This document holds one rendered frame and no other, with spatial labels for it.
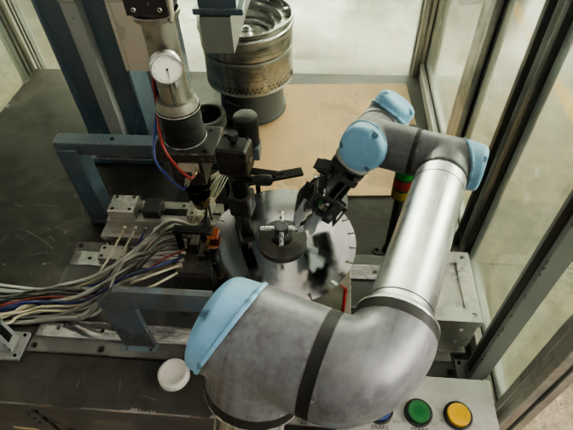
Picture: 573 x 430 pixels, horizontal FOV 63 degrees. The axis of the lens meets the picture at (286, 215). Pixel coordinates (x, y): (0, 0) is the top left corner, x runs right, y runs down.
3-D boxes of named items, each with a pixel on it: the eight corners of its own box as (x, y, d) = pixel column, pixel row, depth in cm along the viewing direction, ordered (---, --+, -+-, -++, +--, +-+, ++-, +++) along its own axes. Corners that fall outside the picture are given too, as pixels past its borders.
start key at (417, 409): (426, 403, 86) (429, 400, 84) (429, 427, 83) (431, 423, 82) (405, 403, 86) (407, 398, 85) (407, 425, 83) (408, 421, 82)
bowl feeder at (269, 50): (298, 86, 181) (297, -9, 154) (292, 136, 160) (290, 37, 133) (220, 84, 183) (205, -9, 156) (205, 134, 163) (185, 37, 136)
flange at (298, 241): (303, 264, 100) (303, 257, 98) (252, 258, 101) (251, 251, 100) (309, 224, 107) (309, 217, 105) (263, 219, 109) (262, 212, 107)
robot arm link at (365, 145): (413, 137, 67) (423, 119, 76) (339, 120, 70) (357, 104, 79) (400, 186, 71) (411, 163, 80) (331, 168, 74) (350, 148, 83)
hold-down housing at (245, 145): (259, 205, 95) (251, 126, 80) (253, 222, 92) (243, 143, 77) (234, 201, 96) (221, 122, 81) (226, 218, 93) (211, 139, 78)
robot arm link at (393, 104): (376, 91, 77) (386, 82, 84) (339, 141, 83) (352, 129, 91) (413, 119, 77) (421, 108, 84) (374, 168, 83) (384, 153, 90)
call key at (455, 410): (465, 407, 85) (468, 403, 84) (469, 430, 83) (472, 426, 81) (443, 405, 86) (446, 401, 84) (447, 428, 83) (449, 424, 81)
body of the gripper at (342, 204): (299, 212, 91) (332, 168, 85) (303, 188, 98) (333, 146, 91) (332, 229, 93) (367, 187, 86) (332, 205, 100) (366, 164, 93)
